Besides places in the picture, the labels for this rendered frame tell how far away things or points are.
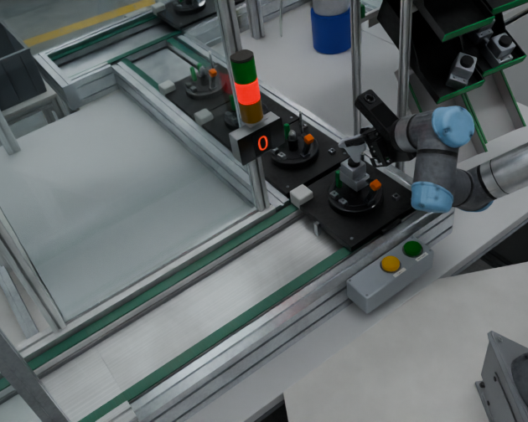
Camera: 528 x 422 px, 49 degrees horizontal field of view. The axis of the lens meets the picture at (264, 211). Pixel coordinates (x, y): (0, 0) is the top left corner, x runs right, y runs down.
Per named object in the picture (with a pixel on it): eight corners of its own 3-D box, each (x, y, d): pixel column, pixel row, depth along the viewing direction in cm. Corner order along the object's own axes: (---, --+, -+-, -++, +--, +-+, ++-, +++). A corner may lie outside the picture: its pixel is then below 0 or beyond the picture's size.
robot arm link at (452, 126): (441, 146, 103) (446, 98, 103) (402, 151, 113) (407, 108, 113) (474, 154, 106) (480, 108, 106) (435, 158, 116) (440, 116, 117)
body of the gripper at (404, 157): (370, 168, 130) (404, 165, 119) (354, 133, 128) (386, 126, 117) (396, 152, 132) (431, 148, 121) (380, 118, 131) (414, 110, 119)
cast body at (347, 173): (370, 183, 145) (370, 162, 140) (356, 192, 143) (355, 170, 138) (347, 168, 150) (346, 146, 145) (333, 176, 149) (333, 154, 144)
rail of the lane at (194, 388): (452, 232, 152) (456, 202, 144) (152, 444, 121) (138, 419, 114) (436, 221, 155) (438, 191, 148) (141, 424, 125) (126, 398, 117)
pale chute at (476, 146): (478, 154, 153) (488, 151, 149) (436, 172, 150) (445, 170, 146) (436, 55, 153) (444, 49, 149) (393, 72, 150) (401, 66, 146)
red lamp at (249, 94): (265, 98, 127) (261, 78, 123) (245, 107, 125) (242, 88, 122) (251, 89, 130) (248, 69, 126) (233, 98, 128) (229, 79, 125)
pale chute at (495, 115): (515, 129, 158) (526, 126, 154) (476, 146, 155) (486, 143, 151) (474, 33, 158) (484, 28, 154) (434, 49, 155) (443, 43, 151)
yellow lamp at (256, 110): (267, 116, 130) (265, 98, 127) (249, 126, 128) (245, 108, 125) (255, 108, 133) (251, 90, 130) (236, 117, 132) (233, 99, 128)
